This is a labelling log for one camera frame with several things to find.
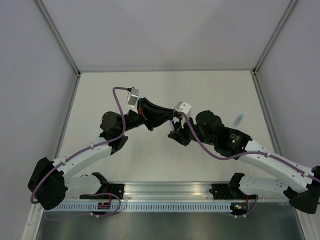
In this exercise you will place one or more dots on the right aluminium frame post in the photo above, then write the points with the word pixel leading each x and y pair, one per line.
pixel 279 27

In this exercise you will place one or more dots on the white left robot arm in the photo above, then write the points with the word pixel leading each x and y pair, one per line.
pixel 48 181

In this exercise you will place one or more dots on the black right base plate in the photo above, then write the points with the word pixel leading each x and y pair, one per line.
pixel 222 191

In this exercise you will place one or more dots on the left aluminium frame post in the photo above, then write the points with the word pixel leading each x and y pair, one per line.
pixel 56 35

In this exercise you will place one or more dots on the white marker pen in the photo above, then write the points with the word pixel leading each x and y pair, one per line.
pixel 172 128

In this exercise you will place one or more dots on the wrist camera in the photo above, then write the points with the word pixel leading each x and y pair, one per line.
pixel 132 99
pixel 185 108

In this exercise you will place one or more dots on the white slotted cable duct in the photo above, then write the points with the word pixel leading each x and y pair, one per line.
pixel 175 207

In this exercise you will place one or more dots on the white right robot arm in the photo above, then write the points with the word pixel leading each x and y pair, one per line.
pixel 297 184

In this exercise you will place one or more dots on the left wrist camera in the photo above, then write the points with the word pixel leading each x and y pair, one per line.
pixel 132 99

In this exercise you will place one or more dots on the aluminium frame post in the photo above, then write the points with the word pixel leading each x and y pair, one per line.
pixel 279 27
pixel 56 35

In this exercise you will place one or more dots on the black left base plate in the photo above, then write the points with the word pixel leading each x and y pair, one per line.
pixel 117 189

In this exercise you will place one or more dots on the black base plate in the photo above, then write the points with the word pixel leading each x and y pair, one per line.
pixel 117 189
pixel 222 191

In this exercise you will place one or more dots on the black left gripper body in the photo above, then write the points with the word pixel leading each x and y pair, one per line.
pixel 143 106

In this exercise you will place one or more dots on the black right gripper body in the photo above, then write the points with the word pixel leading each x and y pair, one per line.
pixel 186 132

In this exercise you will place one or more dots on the aluminium mounting rail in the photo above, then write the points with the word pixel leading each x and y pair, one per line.
pixel 140 191

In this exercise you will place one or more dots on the translucent light blue cap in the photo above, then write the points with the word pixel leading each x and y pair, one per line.
pixel 238 119

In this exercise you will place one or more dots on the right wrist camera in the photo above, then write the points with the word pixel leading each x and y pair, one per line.
pixel 185 108

